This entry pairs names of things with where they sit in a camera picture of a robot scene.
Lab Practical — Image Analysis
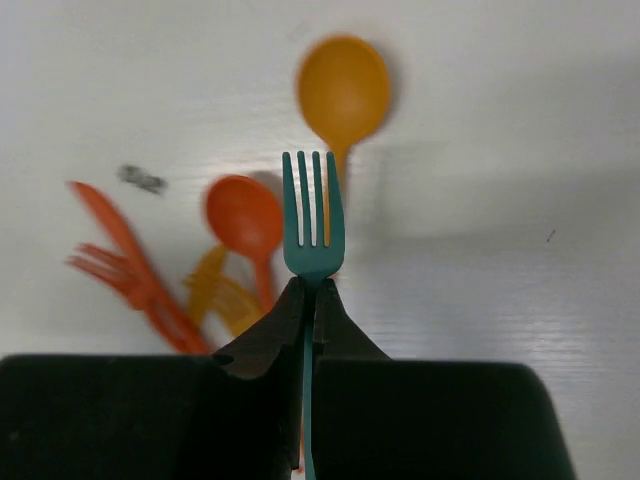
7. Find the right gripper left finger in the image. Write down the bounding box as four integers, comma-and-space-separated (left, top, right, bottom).
1, 278, 305, 479

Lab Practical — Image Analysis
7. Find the teal plastic fork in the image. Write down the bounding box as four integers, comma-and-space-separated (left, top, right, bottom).
282, 151, 345, 479

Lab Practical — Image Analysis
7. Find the orange plastic fork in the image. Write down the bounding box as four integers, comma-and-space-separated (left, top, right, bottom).
66, 243, 149, 311

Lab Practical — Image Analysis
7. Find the yellow plastic spoon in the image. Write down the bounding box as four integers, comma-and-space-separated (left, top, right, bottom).
296, 33, 391, 246

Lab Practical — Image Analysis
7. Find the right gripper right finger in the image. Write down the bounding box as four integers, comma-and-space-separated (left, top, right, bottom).
310, 281, 575, 479

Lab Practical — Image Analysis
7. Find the orange plastic spoon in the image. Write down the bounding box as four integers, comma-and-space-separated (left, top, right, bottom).
204, 175, 283, 313

